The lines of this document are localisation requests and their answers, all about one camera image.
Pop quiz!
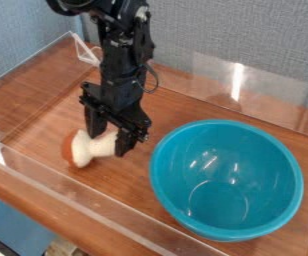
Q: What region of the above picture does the blue plastic bowl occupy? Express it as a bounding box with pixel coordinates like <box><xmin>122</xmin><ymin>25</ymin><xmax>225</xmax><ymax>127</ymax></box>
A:
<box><xmin>150</xmin><ymin>120</ymin><xmax>304</xmax><ymax>242</ymax></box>

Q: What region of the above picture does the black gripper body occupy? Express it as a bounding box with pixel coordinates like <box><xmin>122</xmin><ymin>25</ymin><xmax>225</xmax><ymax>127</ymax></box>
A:
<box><xmin>79</xmin><ymin>41</ymin><xmax>153</xmax><ymax>142</ymax></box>

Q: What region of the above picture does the plush mushroom brown cap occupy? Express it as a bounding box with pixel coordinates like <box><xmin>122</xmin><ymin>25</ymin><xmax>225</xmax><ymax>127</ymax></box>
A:
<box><xmin>62</xmin><ymin>129</ymin><xmax>117</xmax><ymax>168</ymax></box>

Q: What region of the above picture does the clear acrylic barrier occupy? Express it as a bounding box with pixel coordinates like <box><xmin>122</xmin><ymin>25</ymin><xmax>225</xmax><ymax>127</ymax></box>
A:
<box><xmin>0</xmin><ymin>143</ymin><xmax>229</xmax><ymax>256</ymax></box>
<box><xmin>0</xmin><ymin>31</ymin><xmax>91</xmax><ymax>140</ymax></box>
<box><xmin>150</xmin><ymin>53</ymin><xmax>308</xmax><ymax>135</ymax></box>

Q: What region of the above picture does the clear acrylic corner bracket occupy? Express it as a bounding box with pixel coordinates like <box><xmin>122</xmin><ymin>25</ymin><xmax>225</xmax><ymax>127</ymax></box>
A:
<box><xmin>71</xmin><ymin>33</ymin><xmax>101</xmax><ymax>67</ymax></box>

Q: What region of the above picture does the clear acrylic back barrier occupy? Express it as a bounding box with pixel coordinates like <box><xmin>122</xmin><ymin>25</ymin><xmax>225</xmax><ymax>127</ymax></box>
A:
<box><xmin>150</xmin><ymin>53</ymin><xmax>308</xmax><ymax>135</ymax></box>

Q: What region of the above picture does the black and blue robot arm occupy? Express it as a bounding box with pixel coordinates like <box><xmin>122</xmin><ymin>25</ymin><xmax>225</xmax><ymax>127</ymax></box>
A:
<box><xmin>46</xmin><ymin>0</ymin><xmax>157</xmax><ymax>156</ymax></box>

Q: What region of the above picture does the black cable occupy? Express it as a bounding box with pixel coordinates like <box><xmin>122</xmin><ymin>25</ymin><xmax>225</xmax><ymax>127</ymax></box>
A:
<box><xmin>138</xmin><ymin>63</ymin><xmax>161</xmax><ymax>94</ymax></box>

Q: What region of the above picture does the clear acrylic left barrier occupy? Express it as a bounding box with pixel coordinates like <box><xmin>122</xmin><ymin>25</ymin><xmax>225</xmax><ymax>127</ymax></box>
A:
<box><xmin>0</xmin><ymin>31</ymin><xmax>91</xmax><ymax>140</ymax></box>

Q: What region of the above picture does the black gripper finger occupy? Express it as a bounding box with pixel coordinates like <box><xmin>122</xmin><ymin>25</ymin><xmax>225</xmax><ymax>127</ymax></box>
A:
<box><xmin>115</xmin><ymin>129</ymin><xmax>138</xmax><ymax>157</ymax></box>
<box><xmin>85</xmin><ymin>106</ymin><xmax>107</xmax><ymax>138</ymax></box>

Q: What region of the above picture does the clear acrylic front barrier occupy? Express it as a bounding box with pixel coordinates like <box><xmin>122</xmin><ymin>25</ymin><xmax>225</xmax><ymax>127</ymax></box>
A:
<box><xmin>0</xmin><ymin>143</ymin><xmax>229</xmax><ymax>256</ymax></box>

